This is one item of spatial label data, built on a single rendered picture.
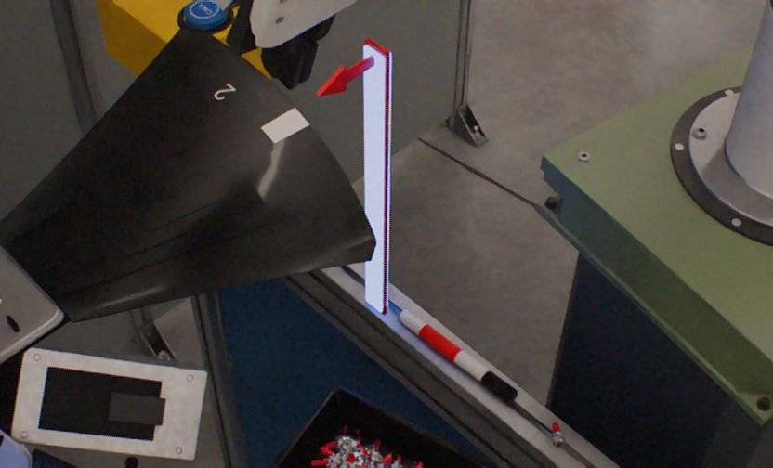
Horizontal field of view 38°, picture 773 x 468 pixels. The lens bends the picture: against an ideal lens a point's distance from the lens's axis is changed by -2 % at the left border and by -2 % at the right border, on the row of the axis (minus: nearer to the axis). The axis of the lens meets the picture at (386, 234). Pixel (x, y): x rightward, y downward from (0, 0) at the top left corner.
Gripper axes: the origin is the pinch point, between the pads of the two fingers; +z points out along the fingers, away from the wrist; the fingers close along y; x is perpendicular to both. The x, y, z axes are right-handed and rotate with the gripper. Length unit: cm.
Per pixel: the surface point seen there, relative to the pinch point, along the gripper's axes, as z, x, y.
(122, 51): 37.5, -28.2, -8.4
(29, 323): 9.9, 2.1, 21.7
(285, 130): 9.9, 0.4, -1.4
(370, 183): 24.6, 2.7, -11.8
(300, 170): 10.1, 3.5, -0.1
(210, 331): 83, -11, -12
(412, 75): 121, -41, -91
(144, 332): 139, -34, -20
